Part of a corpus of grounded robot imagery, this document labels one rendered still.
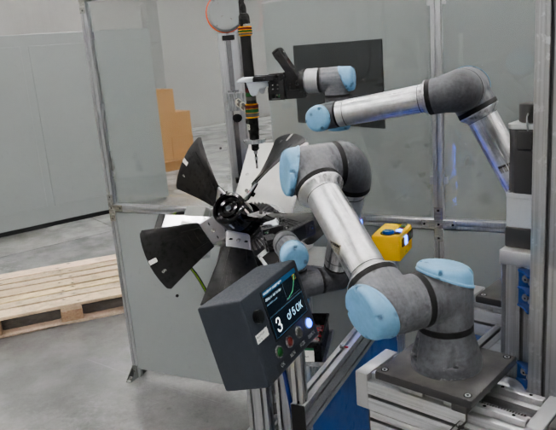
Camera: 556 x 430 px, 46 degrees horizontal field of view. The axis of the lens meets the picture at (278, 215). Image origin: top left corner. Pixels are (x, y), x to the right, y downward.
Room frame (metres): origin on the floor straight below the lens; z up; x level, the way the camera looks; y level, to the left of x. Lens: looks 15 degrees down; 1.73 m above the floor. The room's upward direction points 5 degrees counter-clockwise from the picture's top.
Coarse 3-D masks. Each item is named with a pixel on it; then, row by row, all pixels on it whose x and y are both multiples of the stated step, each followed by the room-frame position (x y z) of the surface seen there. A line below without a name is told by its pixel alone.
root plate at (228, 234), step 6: (228, 234) 2.08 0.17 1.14; (234, 234) 2.09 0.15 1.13; (240, 234) 2.11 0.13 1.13; (246, 234) 2.11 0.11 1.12; (228, 240) 2.07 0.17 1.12; (234, 240) 2.08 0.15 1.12; (240, 240) 2.09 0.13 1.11; (246, 240) 2.10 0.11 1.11; (228, 246) 2.05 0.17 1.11; (234, 246) 2.06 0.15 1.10; (240, 246) 2.07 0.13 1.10; (246, 246) 2.08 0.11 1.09
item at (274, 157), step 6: (282, 138) 2.31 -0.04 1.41; (294, 138) 2.23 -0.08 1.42; (300, 138) 2.20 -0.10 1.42; (276, 144) 2.32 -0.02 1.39; (282, 144) 2.26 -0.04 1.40; (288, 144) 2.22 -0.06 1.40; (294, 144) 2.19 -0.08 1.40; (300, 144) 2.17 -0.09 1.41; (276, 150) 2.26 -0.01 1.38; (282, 150) 2.21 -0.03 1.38; (270, 156) 2.28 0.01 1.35; (276, 156) 2.20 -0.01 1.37; (270, 162) 2.20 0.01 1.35; (276, 162) 2.16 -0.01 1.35; (264, 168) 2.20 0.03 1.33; (270, 168) 2.16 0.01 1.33; (258, 174) 2.24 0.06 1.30; (264, 174) 2.15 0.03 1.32; (258, 180) 2.15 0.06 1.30
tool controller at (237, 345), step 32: (256, 288) 1.25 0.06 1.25; (288, 288) 1.35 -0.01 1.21; (224, 320) 1.21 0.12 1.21; (256, 320) 1.20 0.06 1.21; (288, 320) 1.31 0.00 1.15; (224, 352) 1.21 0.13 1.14; (256, 352) 1.18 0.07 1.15; (288, 352) 1.27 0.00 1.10; (224, 384) 1.22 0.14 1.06; (256, 384) 1.18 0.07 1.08
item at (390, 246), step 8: (384, 224) 2.27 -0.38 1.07; (392, 224) 2.26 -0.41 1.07; (400, 224) 2.26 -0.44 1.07; (408, 224) 2.25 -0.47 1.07; (376, 232) 2.18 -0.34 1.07; (376, 240) 2.15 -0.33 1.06; (384, 240) 2.13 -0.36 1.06; (392, 240) 2.12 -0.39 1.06; (400, 240) 2.12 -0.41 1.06; (384, 248) 2.13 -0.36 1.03; (392, 248) 2.12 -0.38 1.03; (400, 248) 2.12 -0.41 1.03; (408, 248) 2.21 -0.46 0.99; (384, 256) 2.14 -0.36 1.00; (392, 256) 2.12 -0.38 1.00; (400, 256) 2.11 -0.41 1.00
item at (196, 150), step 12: (192, 144) 2.37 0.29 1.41; (192, 156) 2.35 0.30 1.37; (204, 156) 2.30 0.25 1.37; (180, 168) 2.40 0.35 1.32; (192, 168) 2.34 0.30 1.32; (204, 168) 2.28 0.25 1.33; (180, 180) 2.39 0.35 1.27; (192, 180) 2.34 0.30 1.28; (204, 180) 2.28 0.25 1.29; (216, 180) 2.23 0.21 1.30; (192, 192) 2.34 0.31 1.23; (204, 192) 2.29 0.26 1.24; (216, 192) 2.23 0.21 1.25
